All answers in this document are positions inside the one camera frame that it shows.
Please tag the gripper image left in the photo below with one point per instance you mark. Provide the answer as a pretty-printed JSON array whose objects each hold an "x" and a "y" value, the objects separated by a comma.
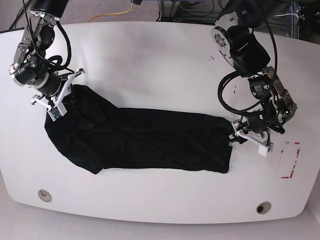
[{"x": 53, "y": 88}]

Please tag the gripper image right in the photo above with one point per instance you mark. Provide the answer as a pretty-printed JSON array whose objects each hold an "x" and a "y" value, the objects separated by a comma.
[{"x": 255, "y": 130}]

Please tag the black t-shirt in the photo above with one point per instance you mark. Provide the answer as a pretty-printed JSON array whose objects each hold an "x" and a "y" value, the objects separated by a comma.
[{"x": 96, "y": 135}]

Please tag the red tape rectangle marking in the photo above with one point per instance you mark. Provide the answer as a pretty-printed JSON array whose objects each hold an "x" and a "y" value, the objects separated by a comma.
[{"x": 288, "y": 159}]

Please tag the right table grommet hole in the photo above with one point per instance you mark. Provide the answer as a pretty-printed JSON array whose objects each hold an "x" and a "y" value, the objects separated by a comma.
[{"x": 263, "y": 207}]

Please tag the table grommet hole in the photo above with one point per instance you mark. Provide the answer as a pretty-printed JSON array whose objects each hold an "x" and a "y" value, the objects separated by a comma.
[
  {"x": 263, "y": 207},
  {"x": 45, "y": 196}
]

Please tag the left table grommet hole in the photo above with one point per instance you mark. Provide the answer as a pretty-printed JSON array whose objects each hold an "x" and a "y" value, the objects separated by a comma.
[{"x": 45, "y": 196}]

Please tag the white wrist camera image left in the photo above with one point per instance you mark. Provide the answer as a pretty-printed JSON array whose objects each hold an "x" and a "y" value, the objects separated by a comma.
[{"x": 57, "y": 112}]

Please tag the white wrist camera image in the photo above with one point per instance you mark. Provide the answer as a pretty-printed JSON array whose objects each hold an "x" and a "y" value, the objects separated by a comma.
[
  {"x": 264, "y": 150},
  {"x": 57, "y": 112}
]

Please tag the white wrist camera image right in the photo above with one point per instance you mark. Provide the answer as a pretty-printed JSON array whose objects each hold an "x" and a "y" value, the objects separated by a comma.
[{"x": 264, "y": 150}]

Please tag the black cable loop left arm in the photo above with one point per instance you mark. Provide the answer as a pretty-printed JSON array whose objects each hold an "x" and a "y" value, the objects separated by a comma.
[{"x": 237, "y": 95}]

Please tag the aluminium frame stand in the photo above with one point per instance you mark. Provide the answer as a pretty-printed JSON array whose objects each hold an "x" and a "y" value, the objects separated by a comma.
[{"x": 167, "y": 9}]

